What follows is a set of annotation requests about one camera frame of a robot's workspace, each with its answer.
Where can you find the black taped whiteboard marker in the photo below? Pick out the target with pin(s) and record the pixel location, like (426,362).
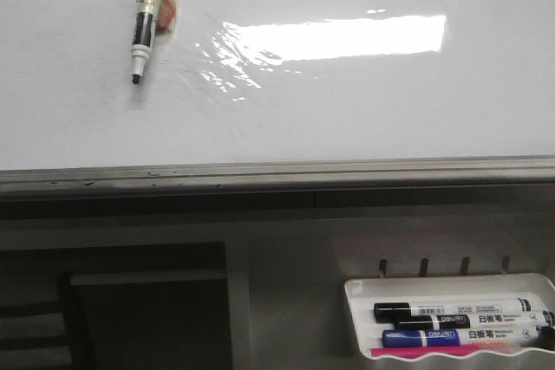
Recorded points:
(152,16)

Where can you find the blue capped whiteboard marker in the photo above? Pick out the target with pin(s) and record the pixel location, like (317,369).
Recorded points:
(519,336)

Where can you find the white cabinet panel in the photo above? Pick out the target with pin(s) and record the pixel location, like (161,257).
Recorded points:
(285,280)

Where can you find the white plastic marker tray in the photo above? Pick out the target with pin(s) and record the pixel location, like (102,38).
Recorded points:
(362,294)

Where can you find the black capped marker top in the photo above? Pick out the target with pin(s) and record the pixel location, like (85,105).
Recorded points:
(385,312)

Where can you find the black capped marker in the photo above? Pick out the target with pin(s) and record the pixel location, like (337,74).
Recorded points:
(385,312)
(490,320)

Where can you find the dark chair under board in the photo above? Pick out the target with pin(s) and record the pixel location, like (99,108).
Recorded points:
(128,307)

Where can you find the black capped marker middle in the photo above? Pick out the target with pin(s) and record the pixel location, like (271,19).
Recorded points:
(490,320)

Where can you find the white whiteboard with metal frame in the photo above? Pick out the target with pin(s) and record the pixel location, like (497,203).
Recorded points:
(247,94)

